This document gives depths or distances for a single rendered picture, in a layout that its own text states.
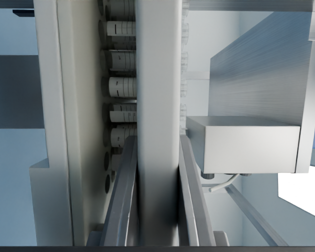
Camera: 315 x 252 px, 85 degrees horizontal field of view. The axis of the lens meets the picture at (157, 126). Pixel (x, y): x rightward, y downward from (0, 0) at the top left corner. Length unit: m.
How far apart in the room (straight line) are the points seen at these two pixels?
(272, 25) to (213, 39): 3.86
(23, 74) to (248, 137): 0.58
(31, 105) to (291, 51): 0.66
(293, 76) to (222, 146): 0.22
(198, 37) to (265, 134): 4.03
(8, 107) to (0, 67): 0.10
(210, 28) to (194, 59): 0.80
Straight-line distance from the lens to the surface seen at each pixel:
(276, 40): 0.56
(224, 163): 0.40
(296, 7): 0.44
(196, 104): 3.88
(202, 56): 4.20
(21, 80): 0.60
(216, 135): 0.37
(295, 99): 0.48
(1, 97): 0.64
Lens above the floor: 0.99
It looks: 1 degrees up
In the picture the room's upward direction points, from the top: 90 degrees clockwise
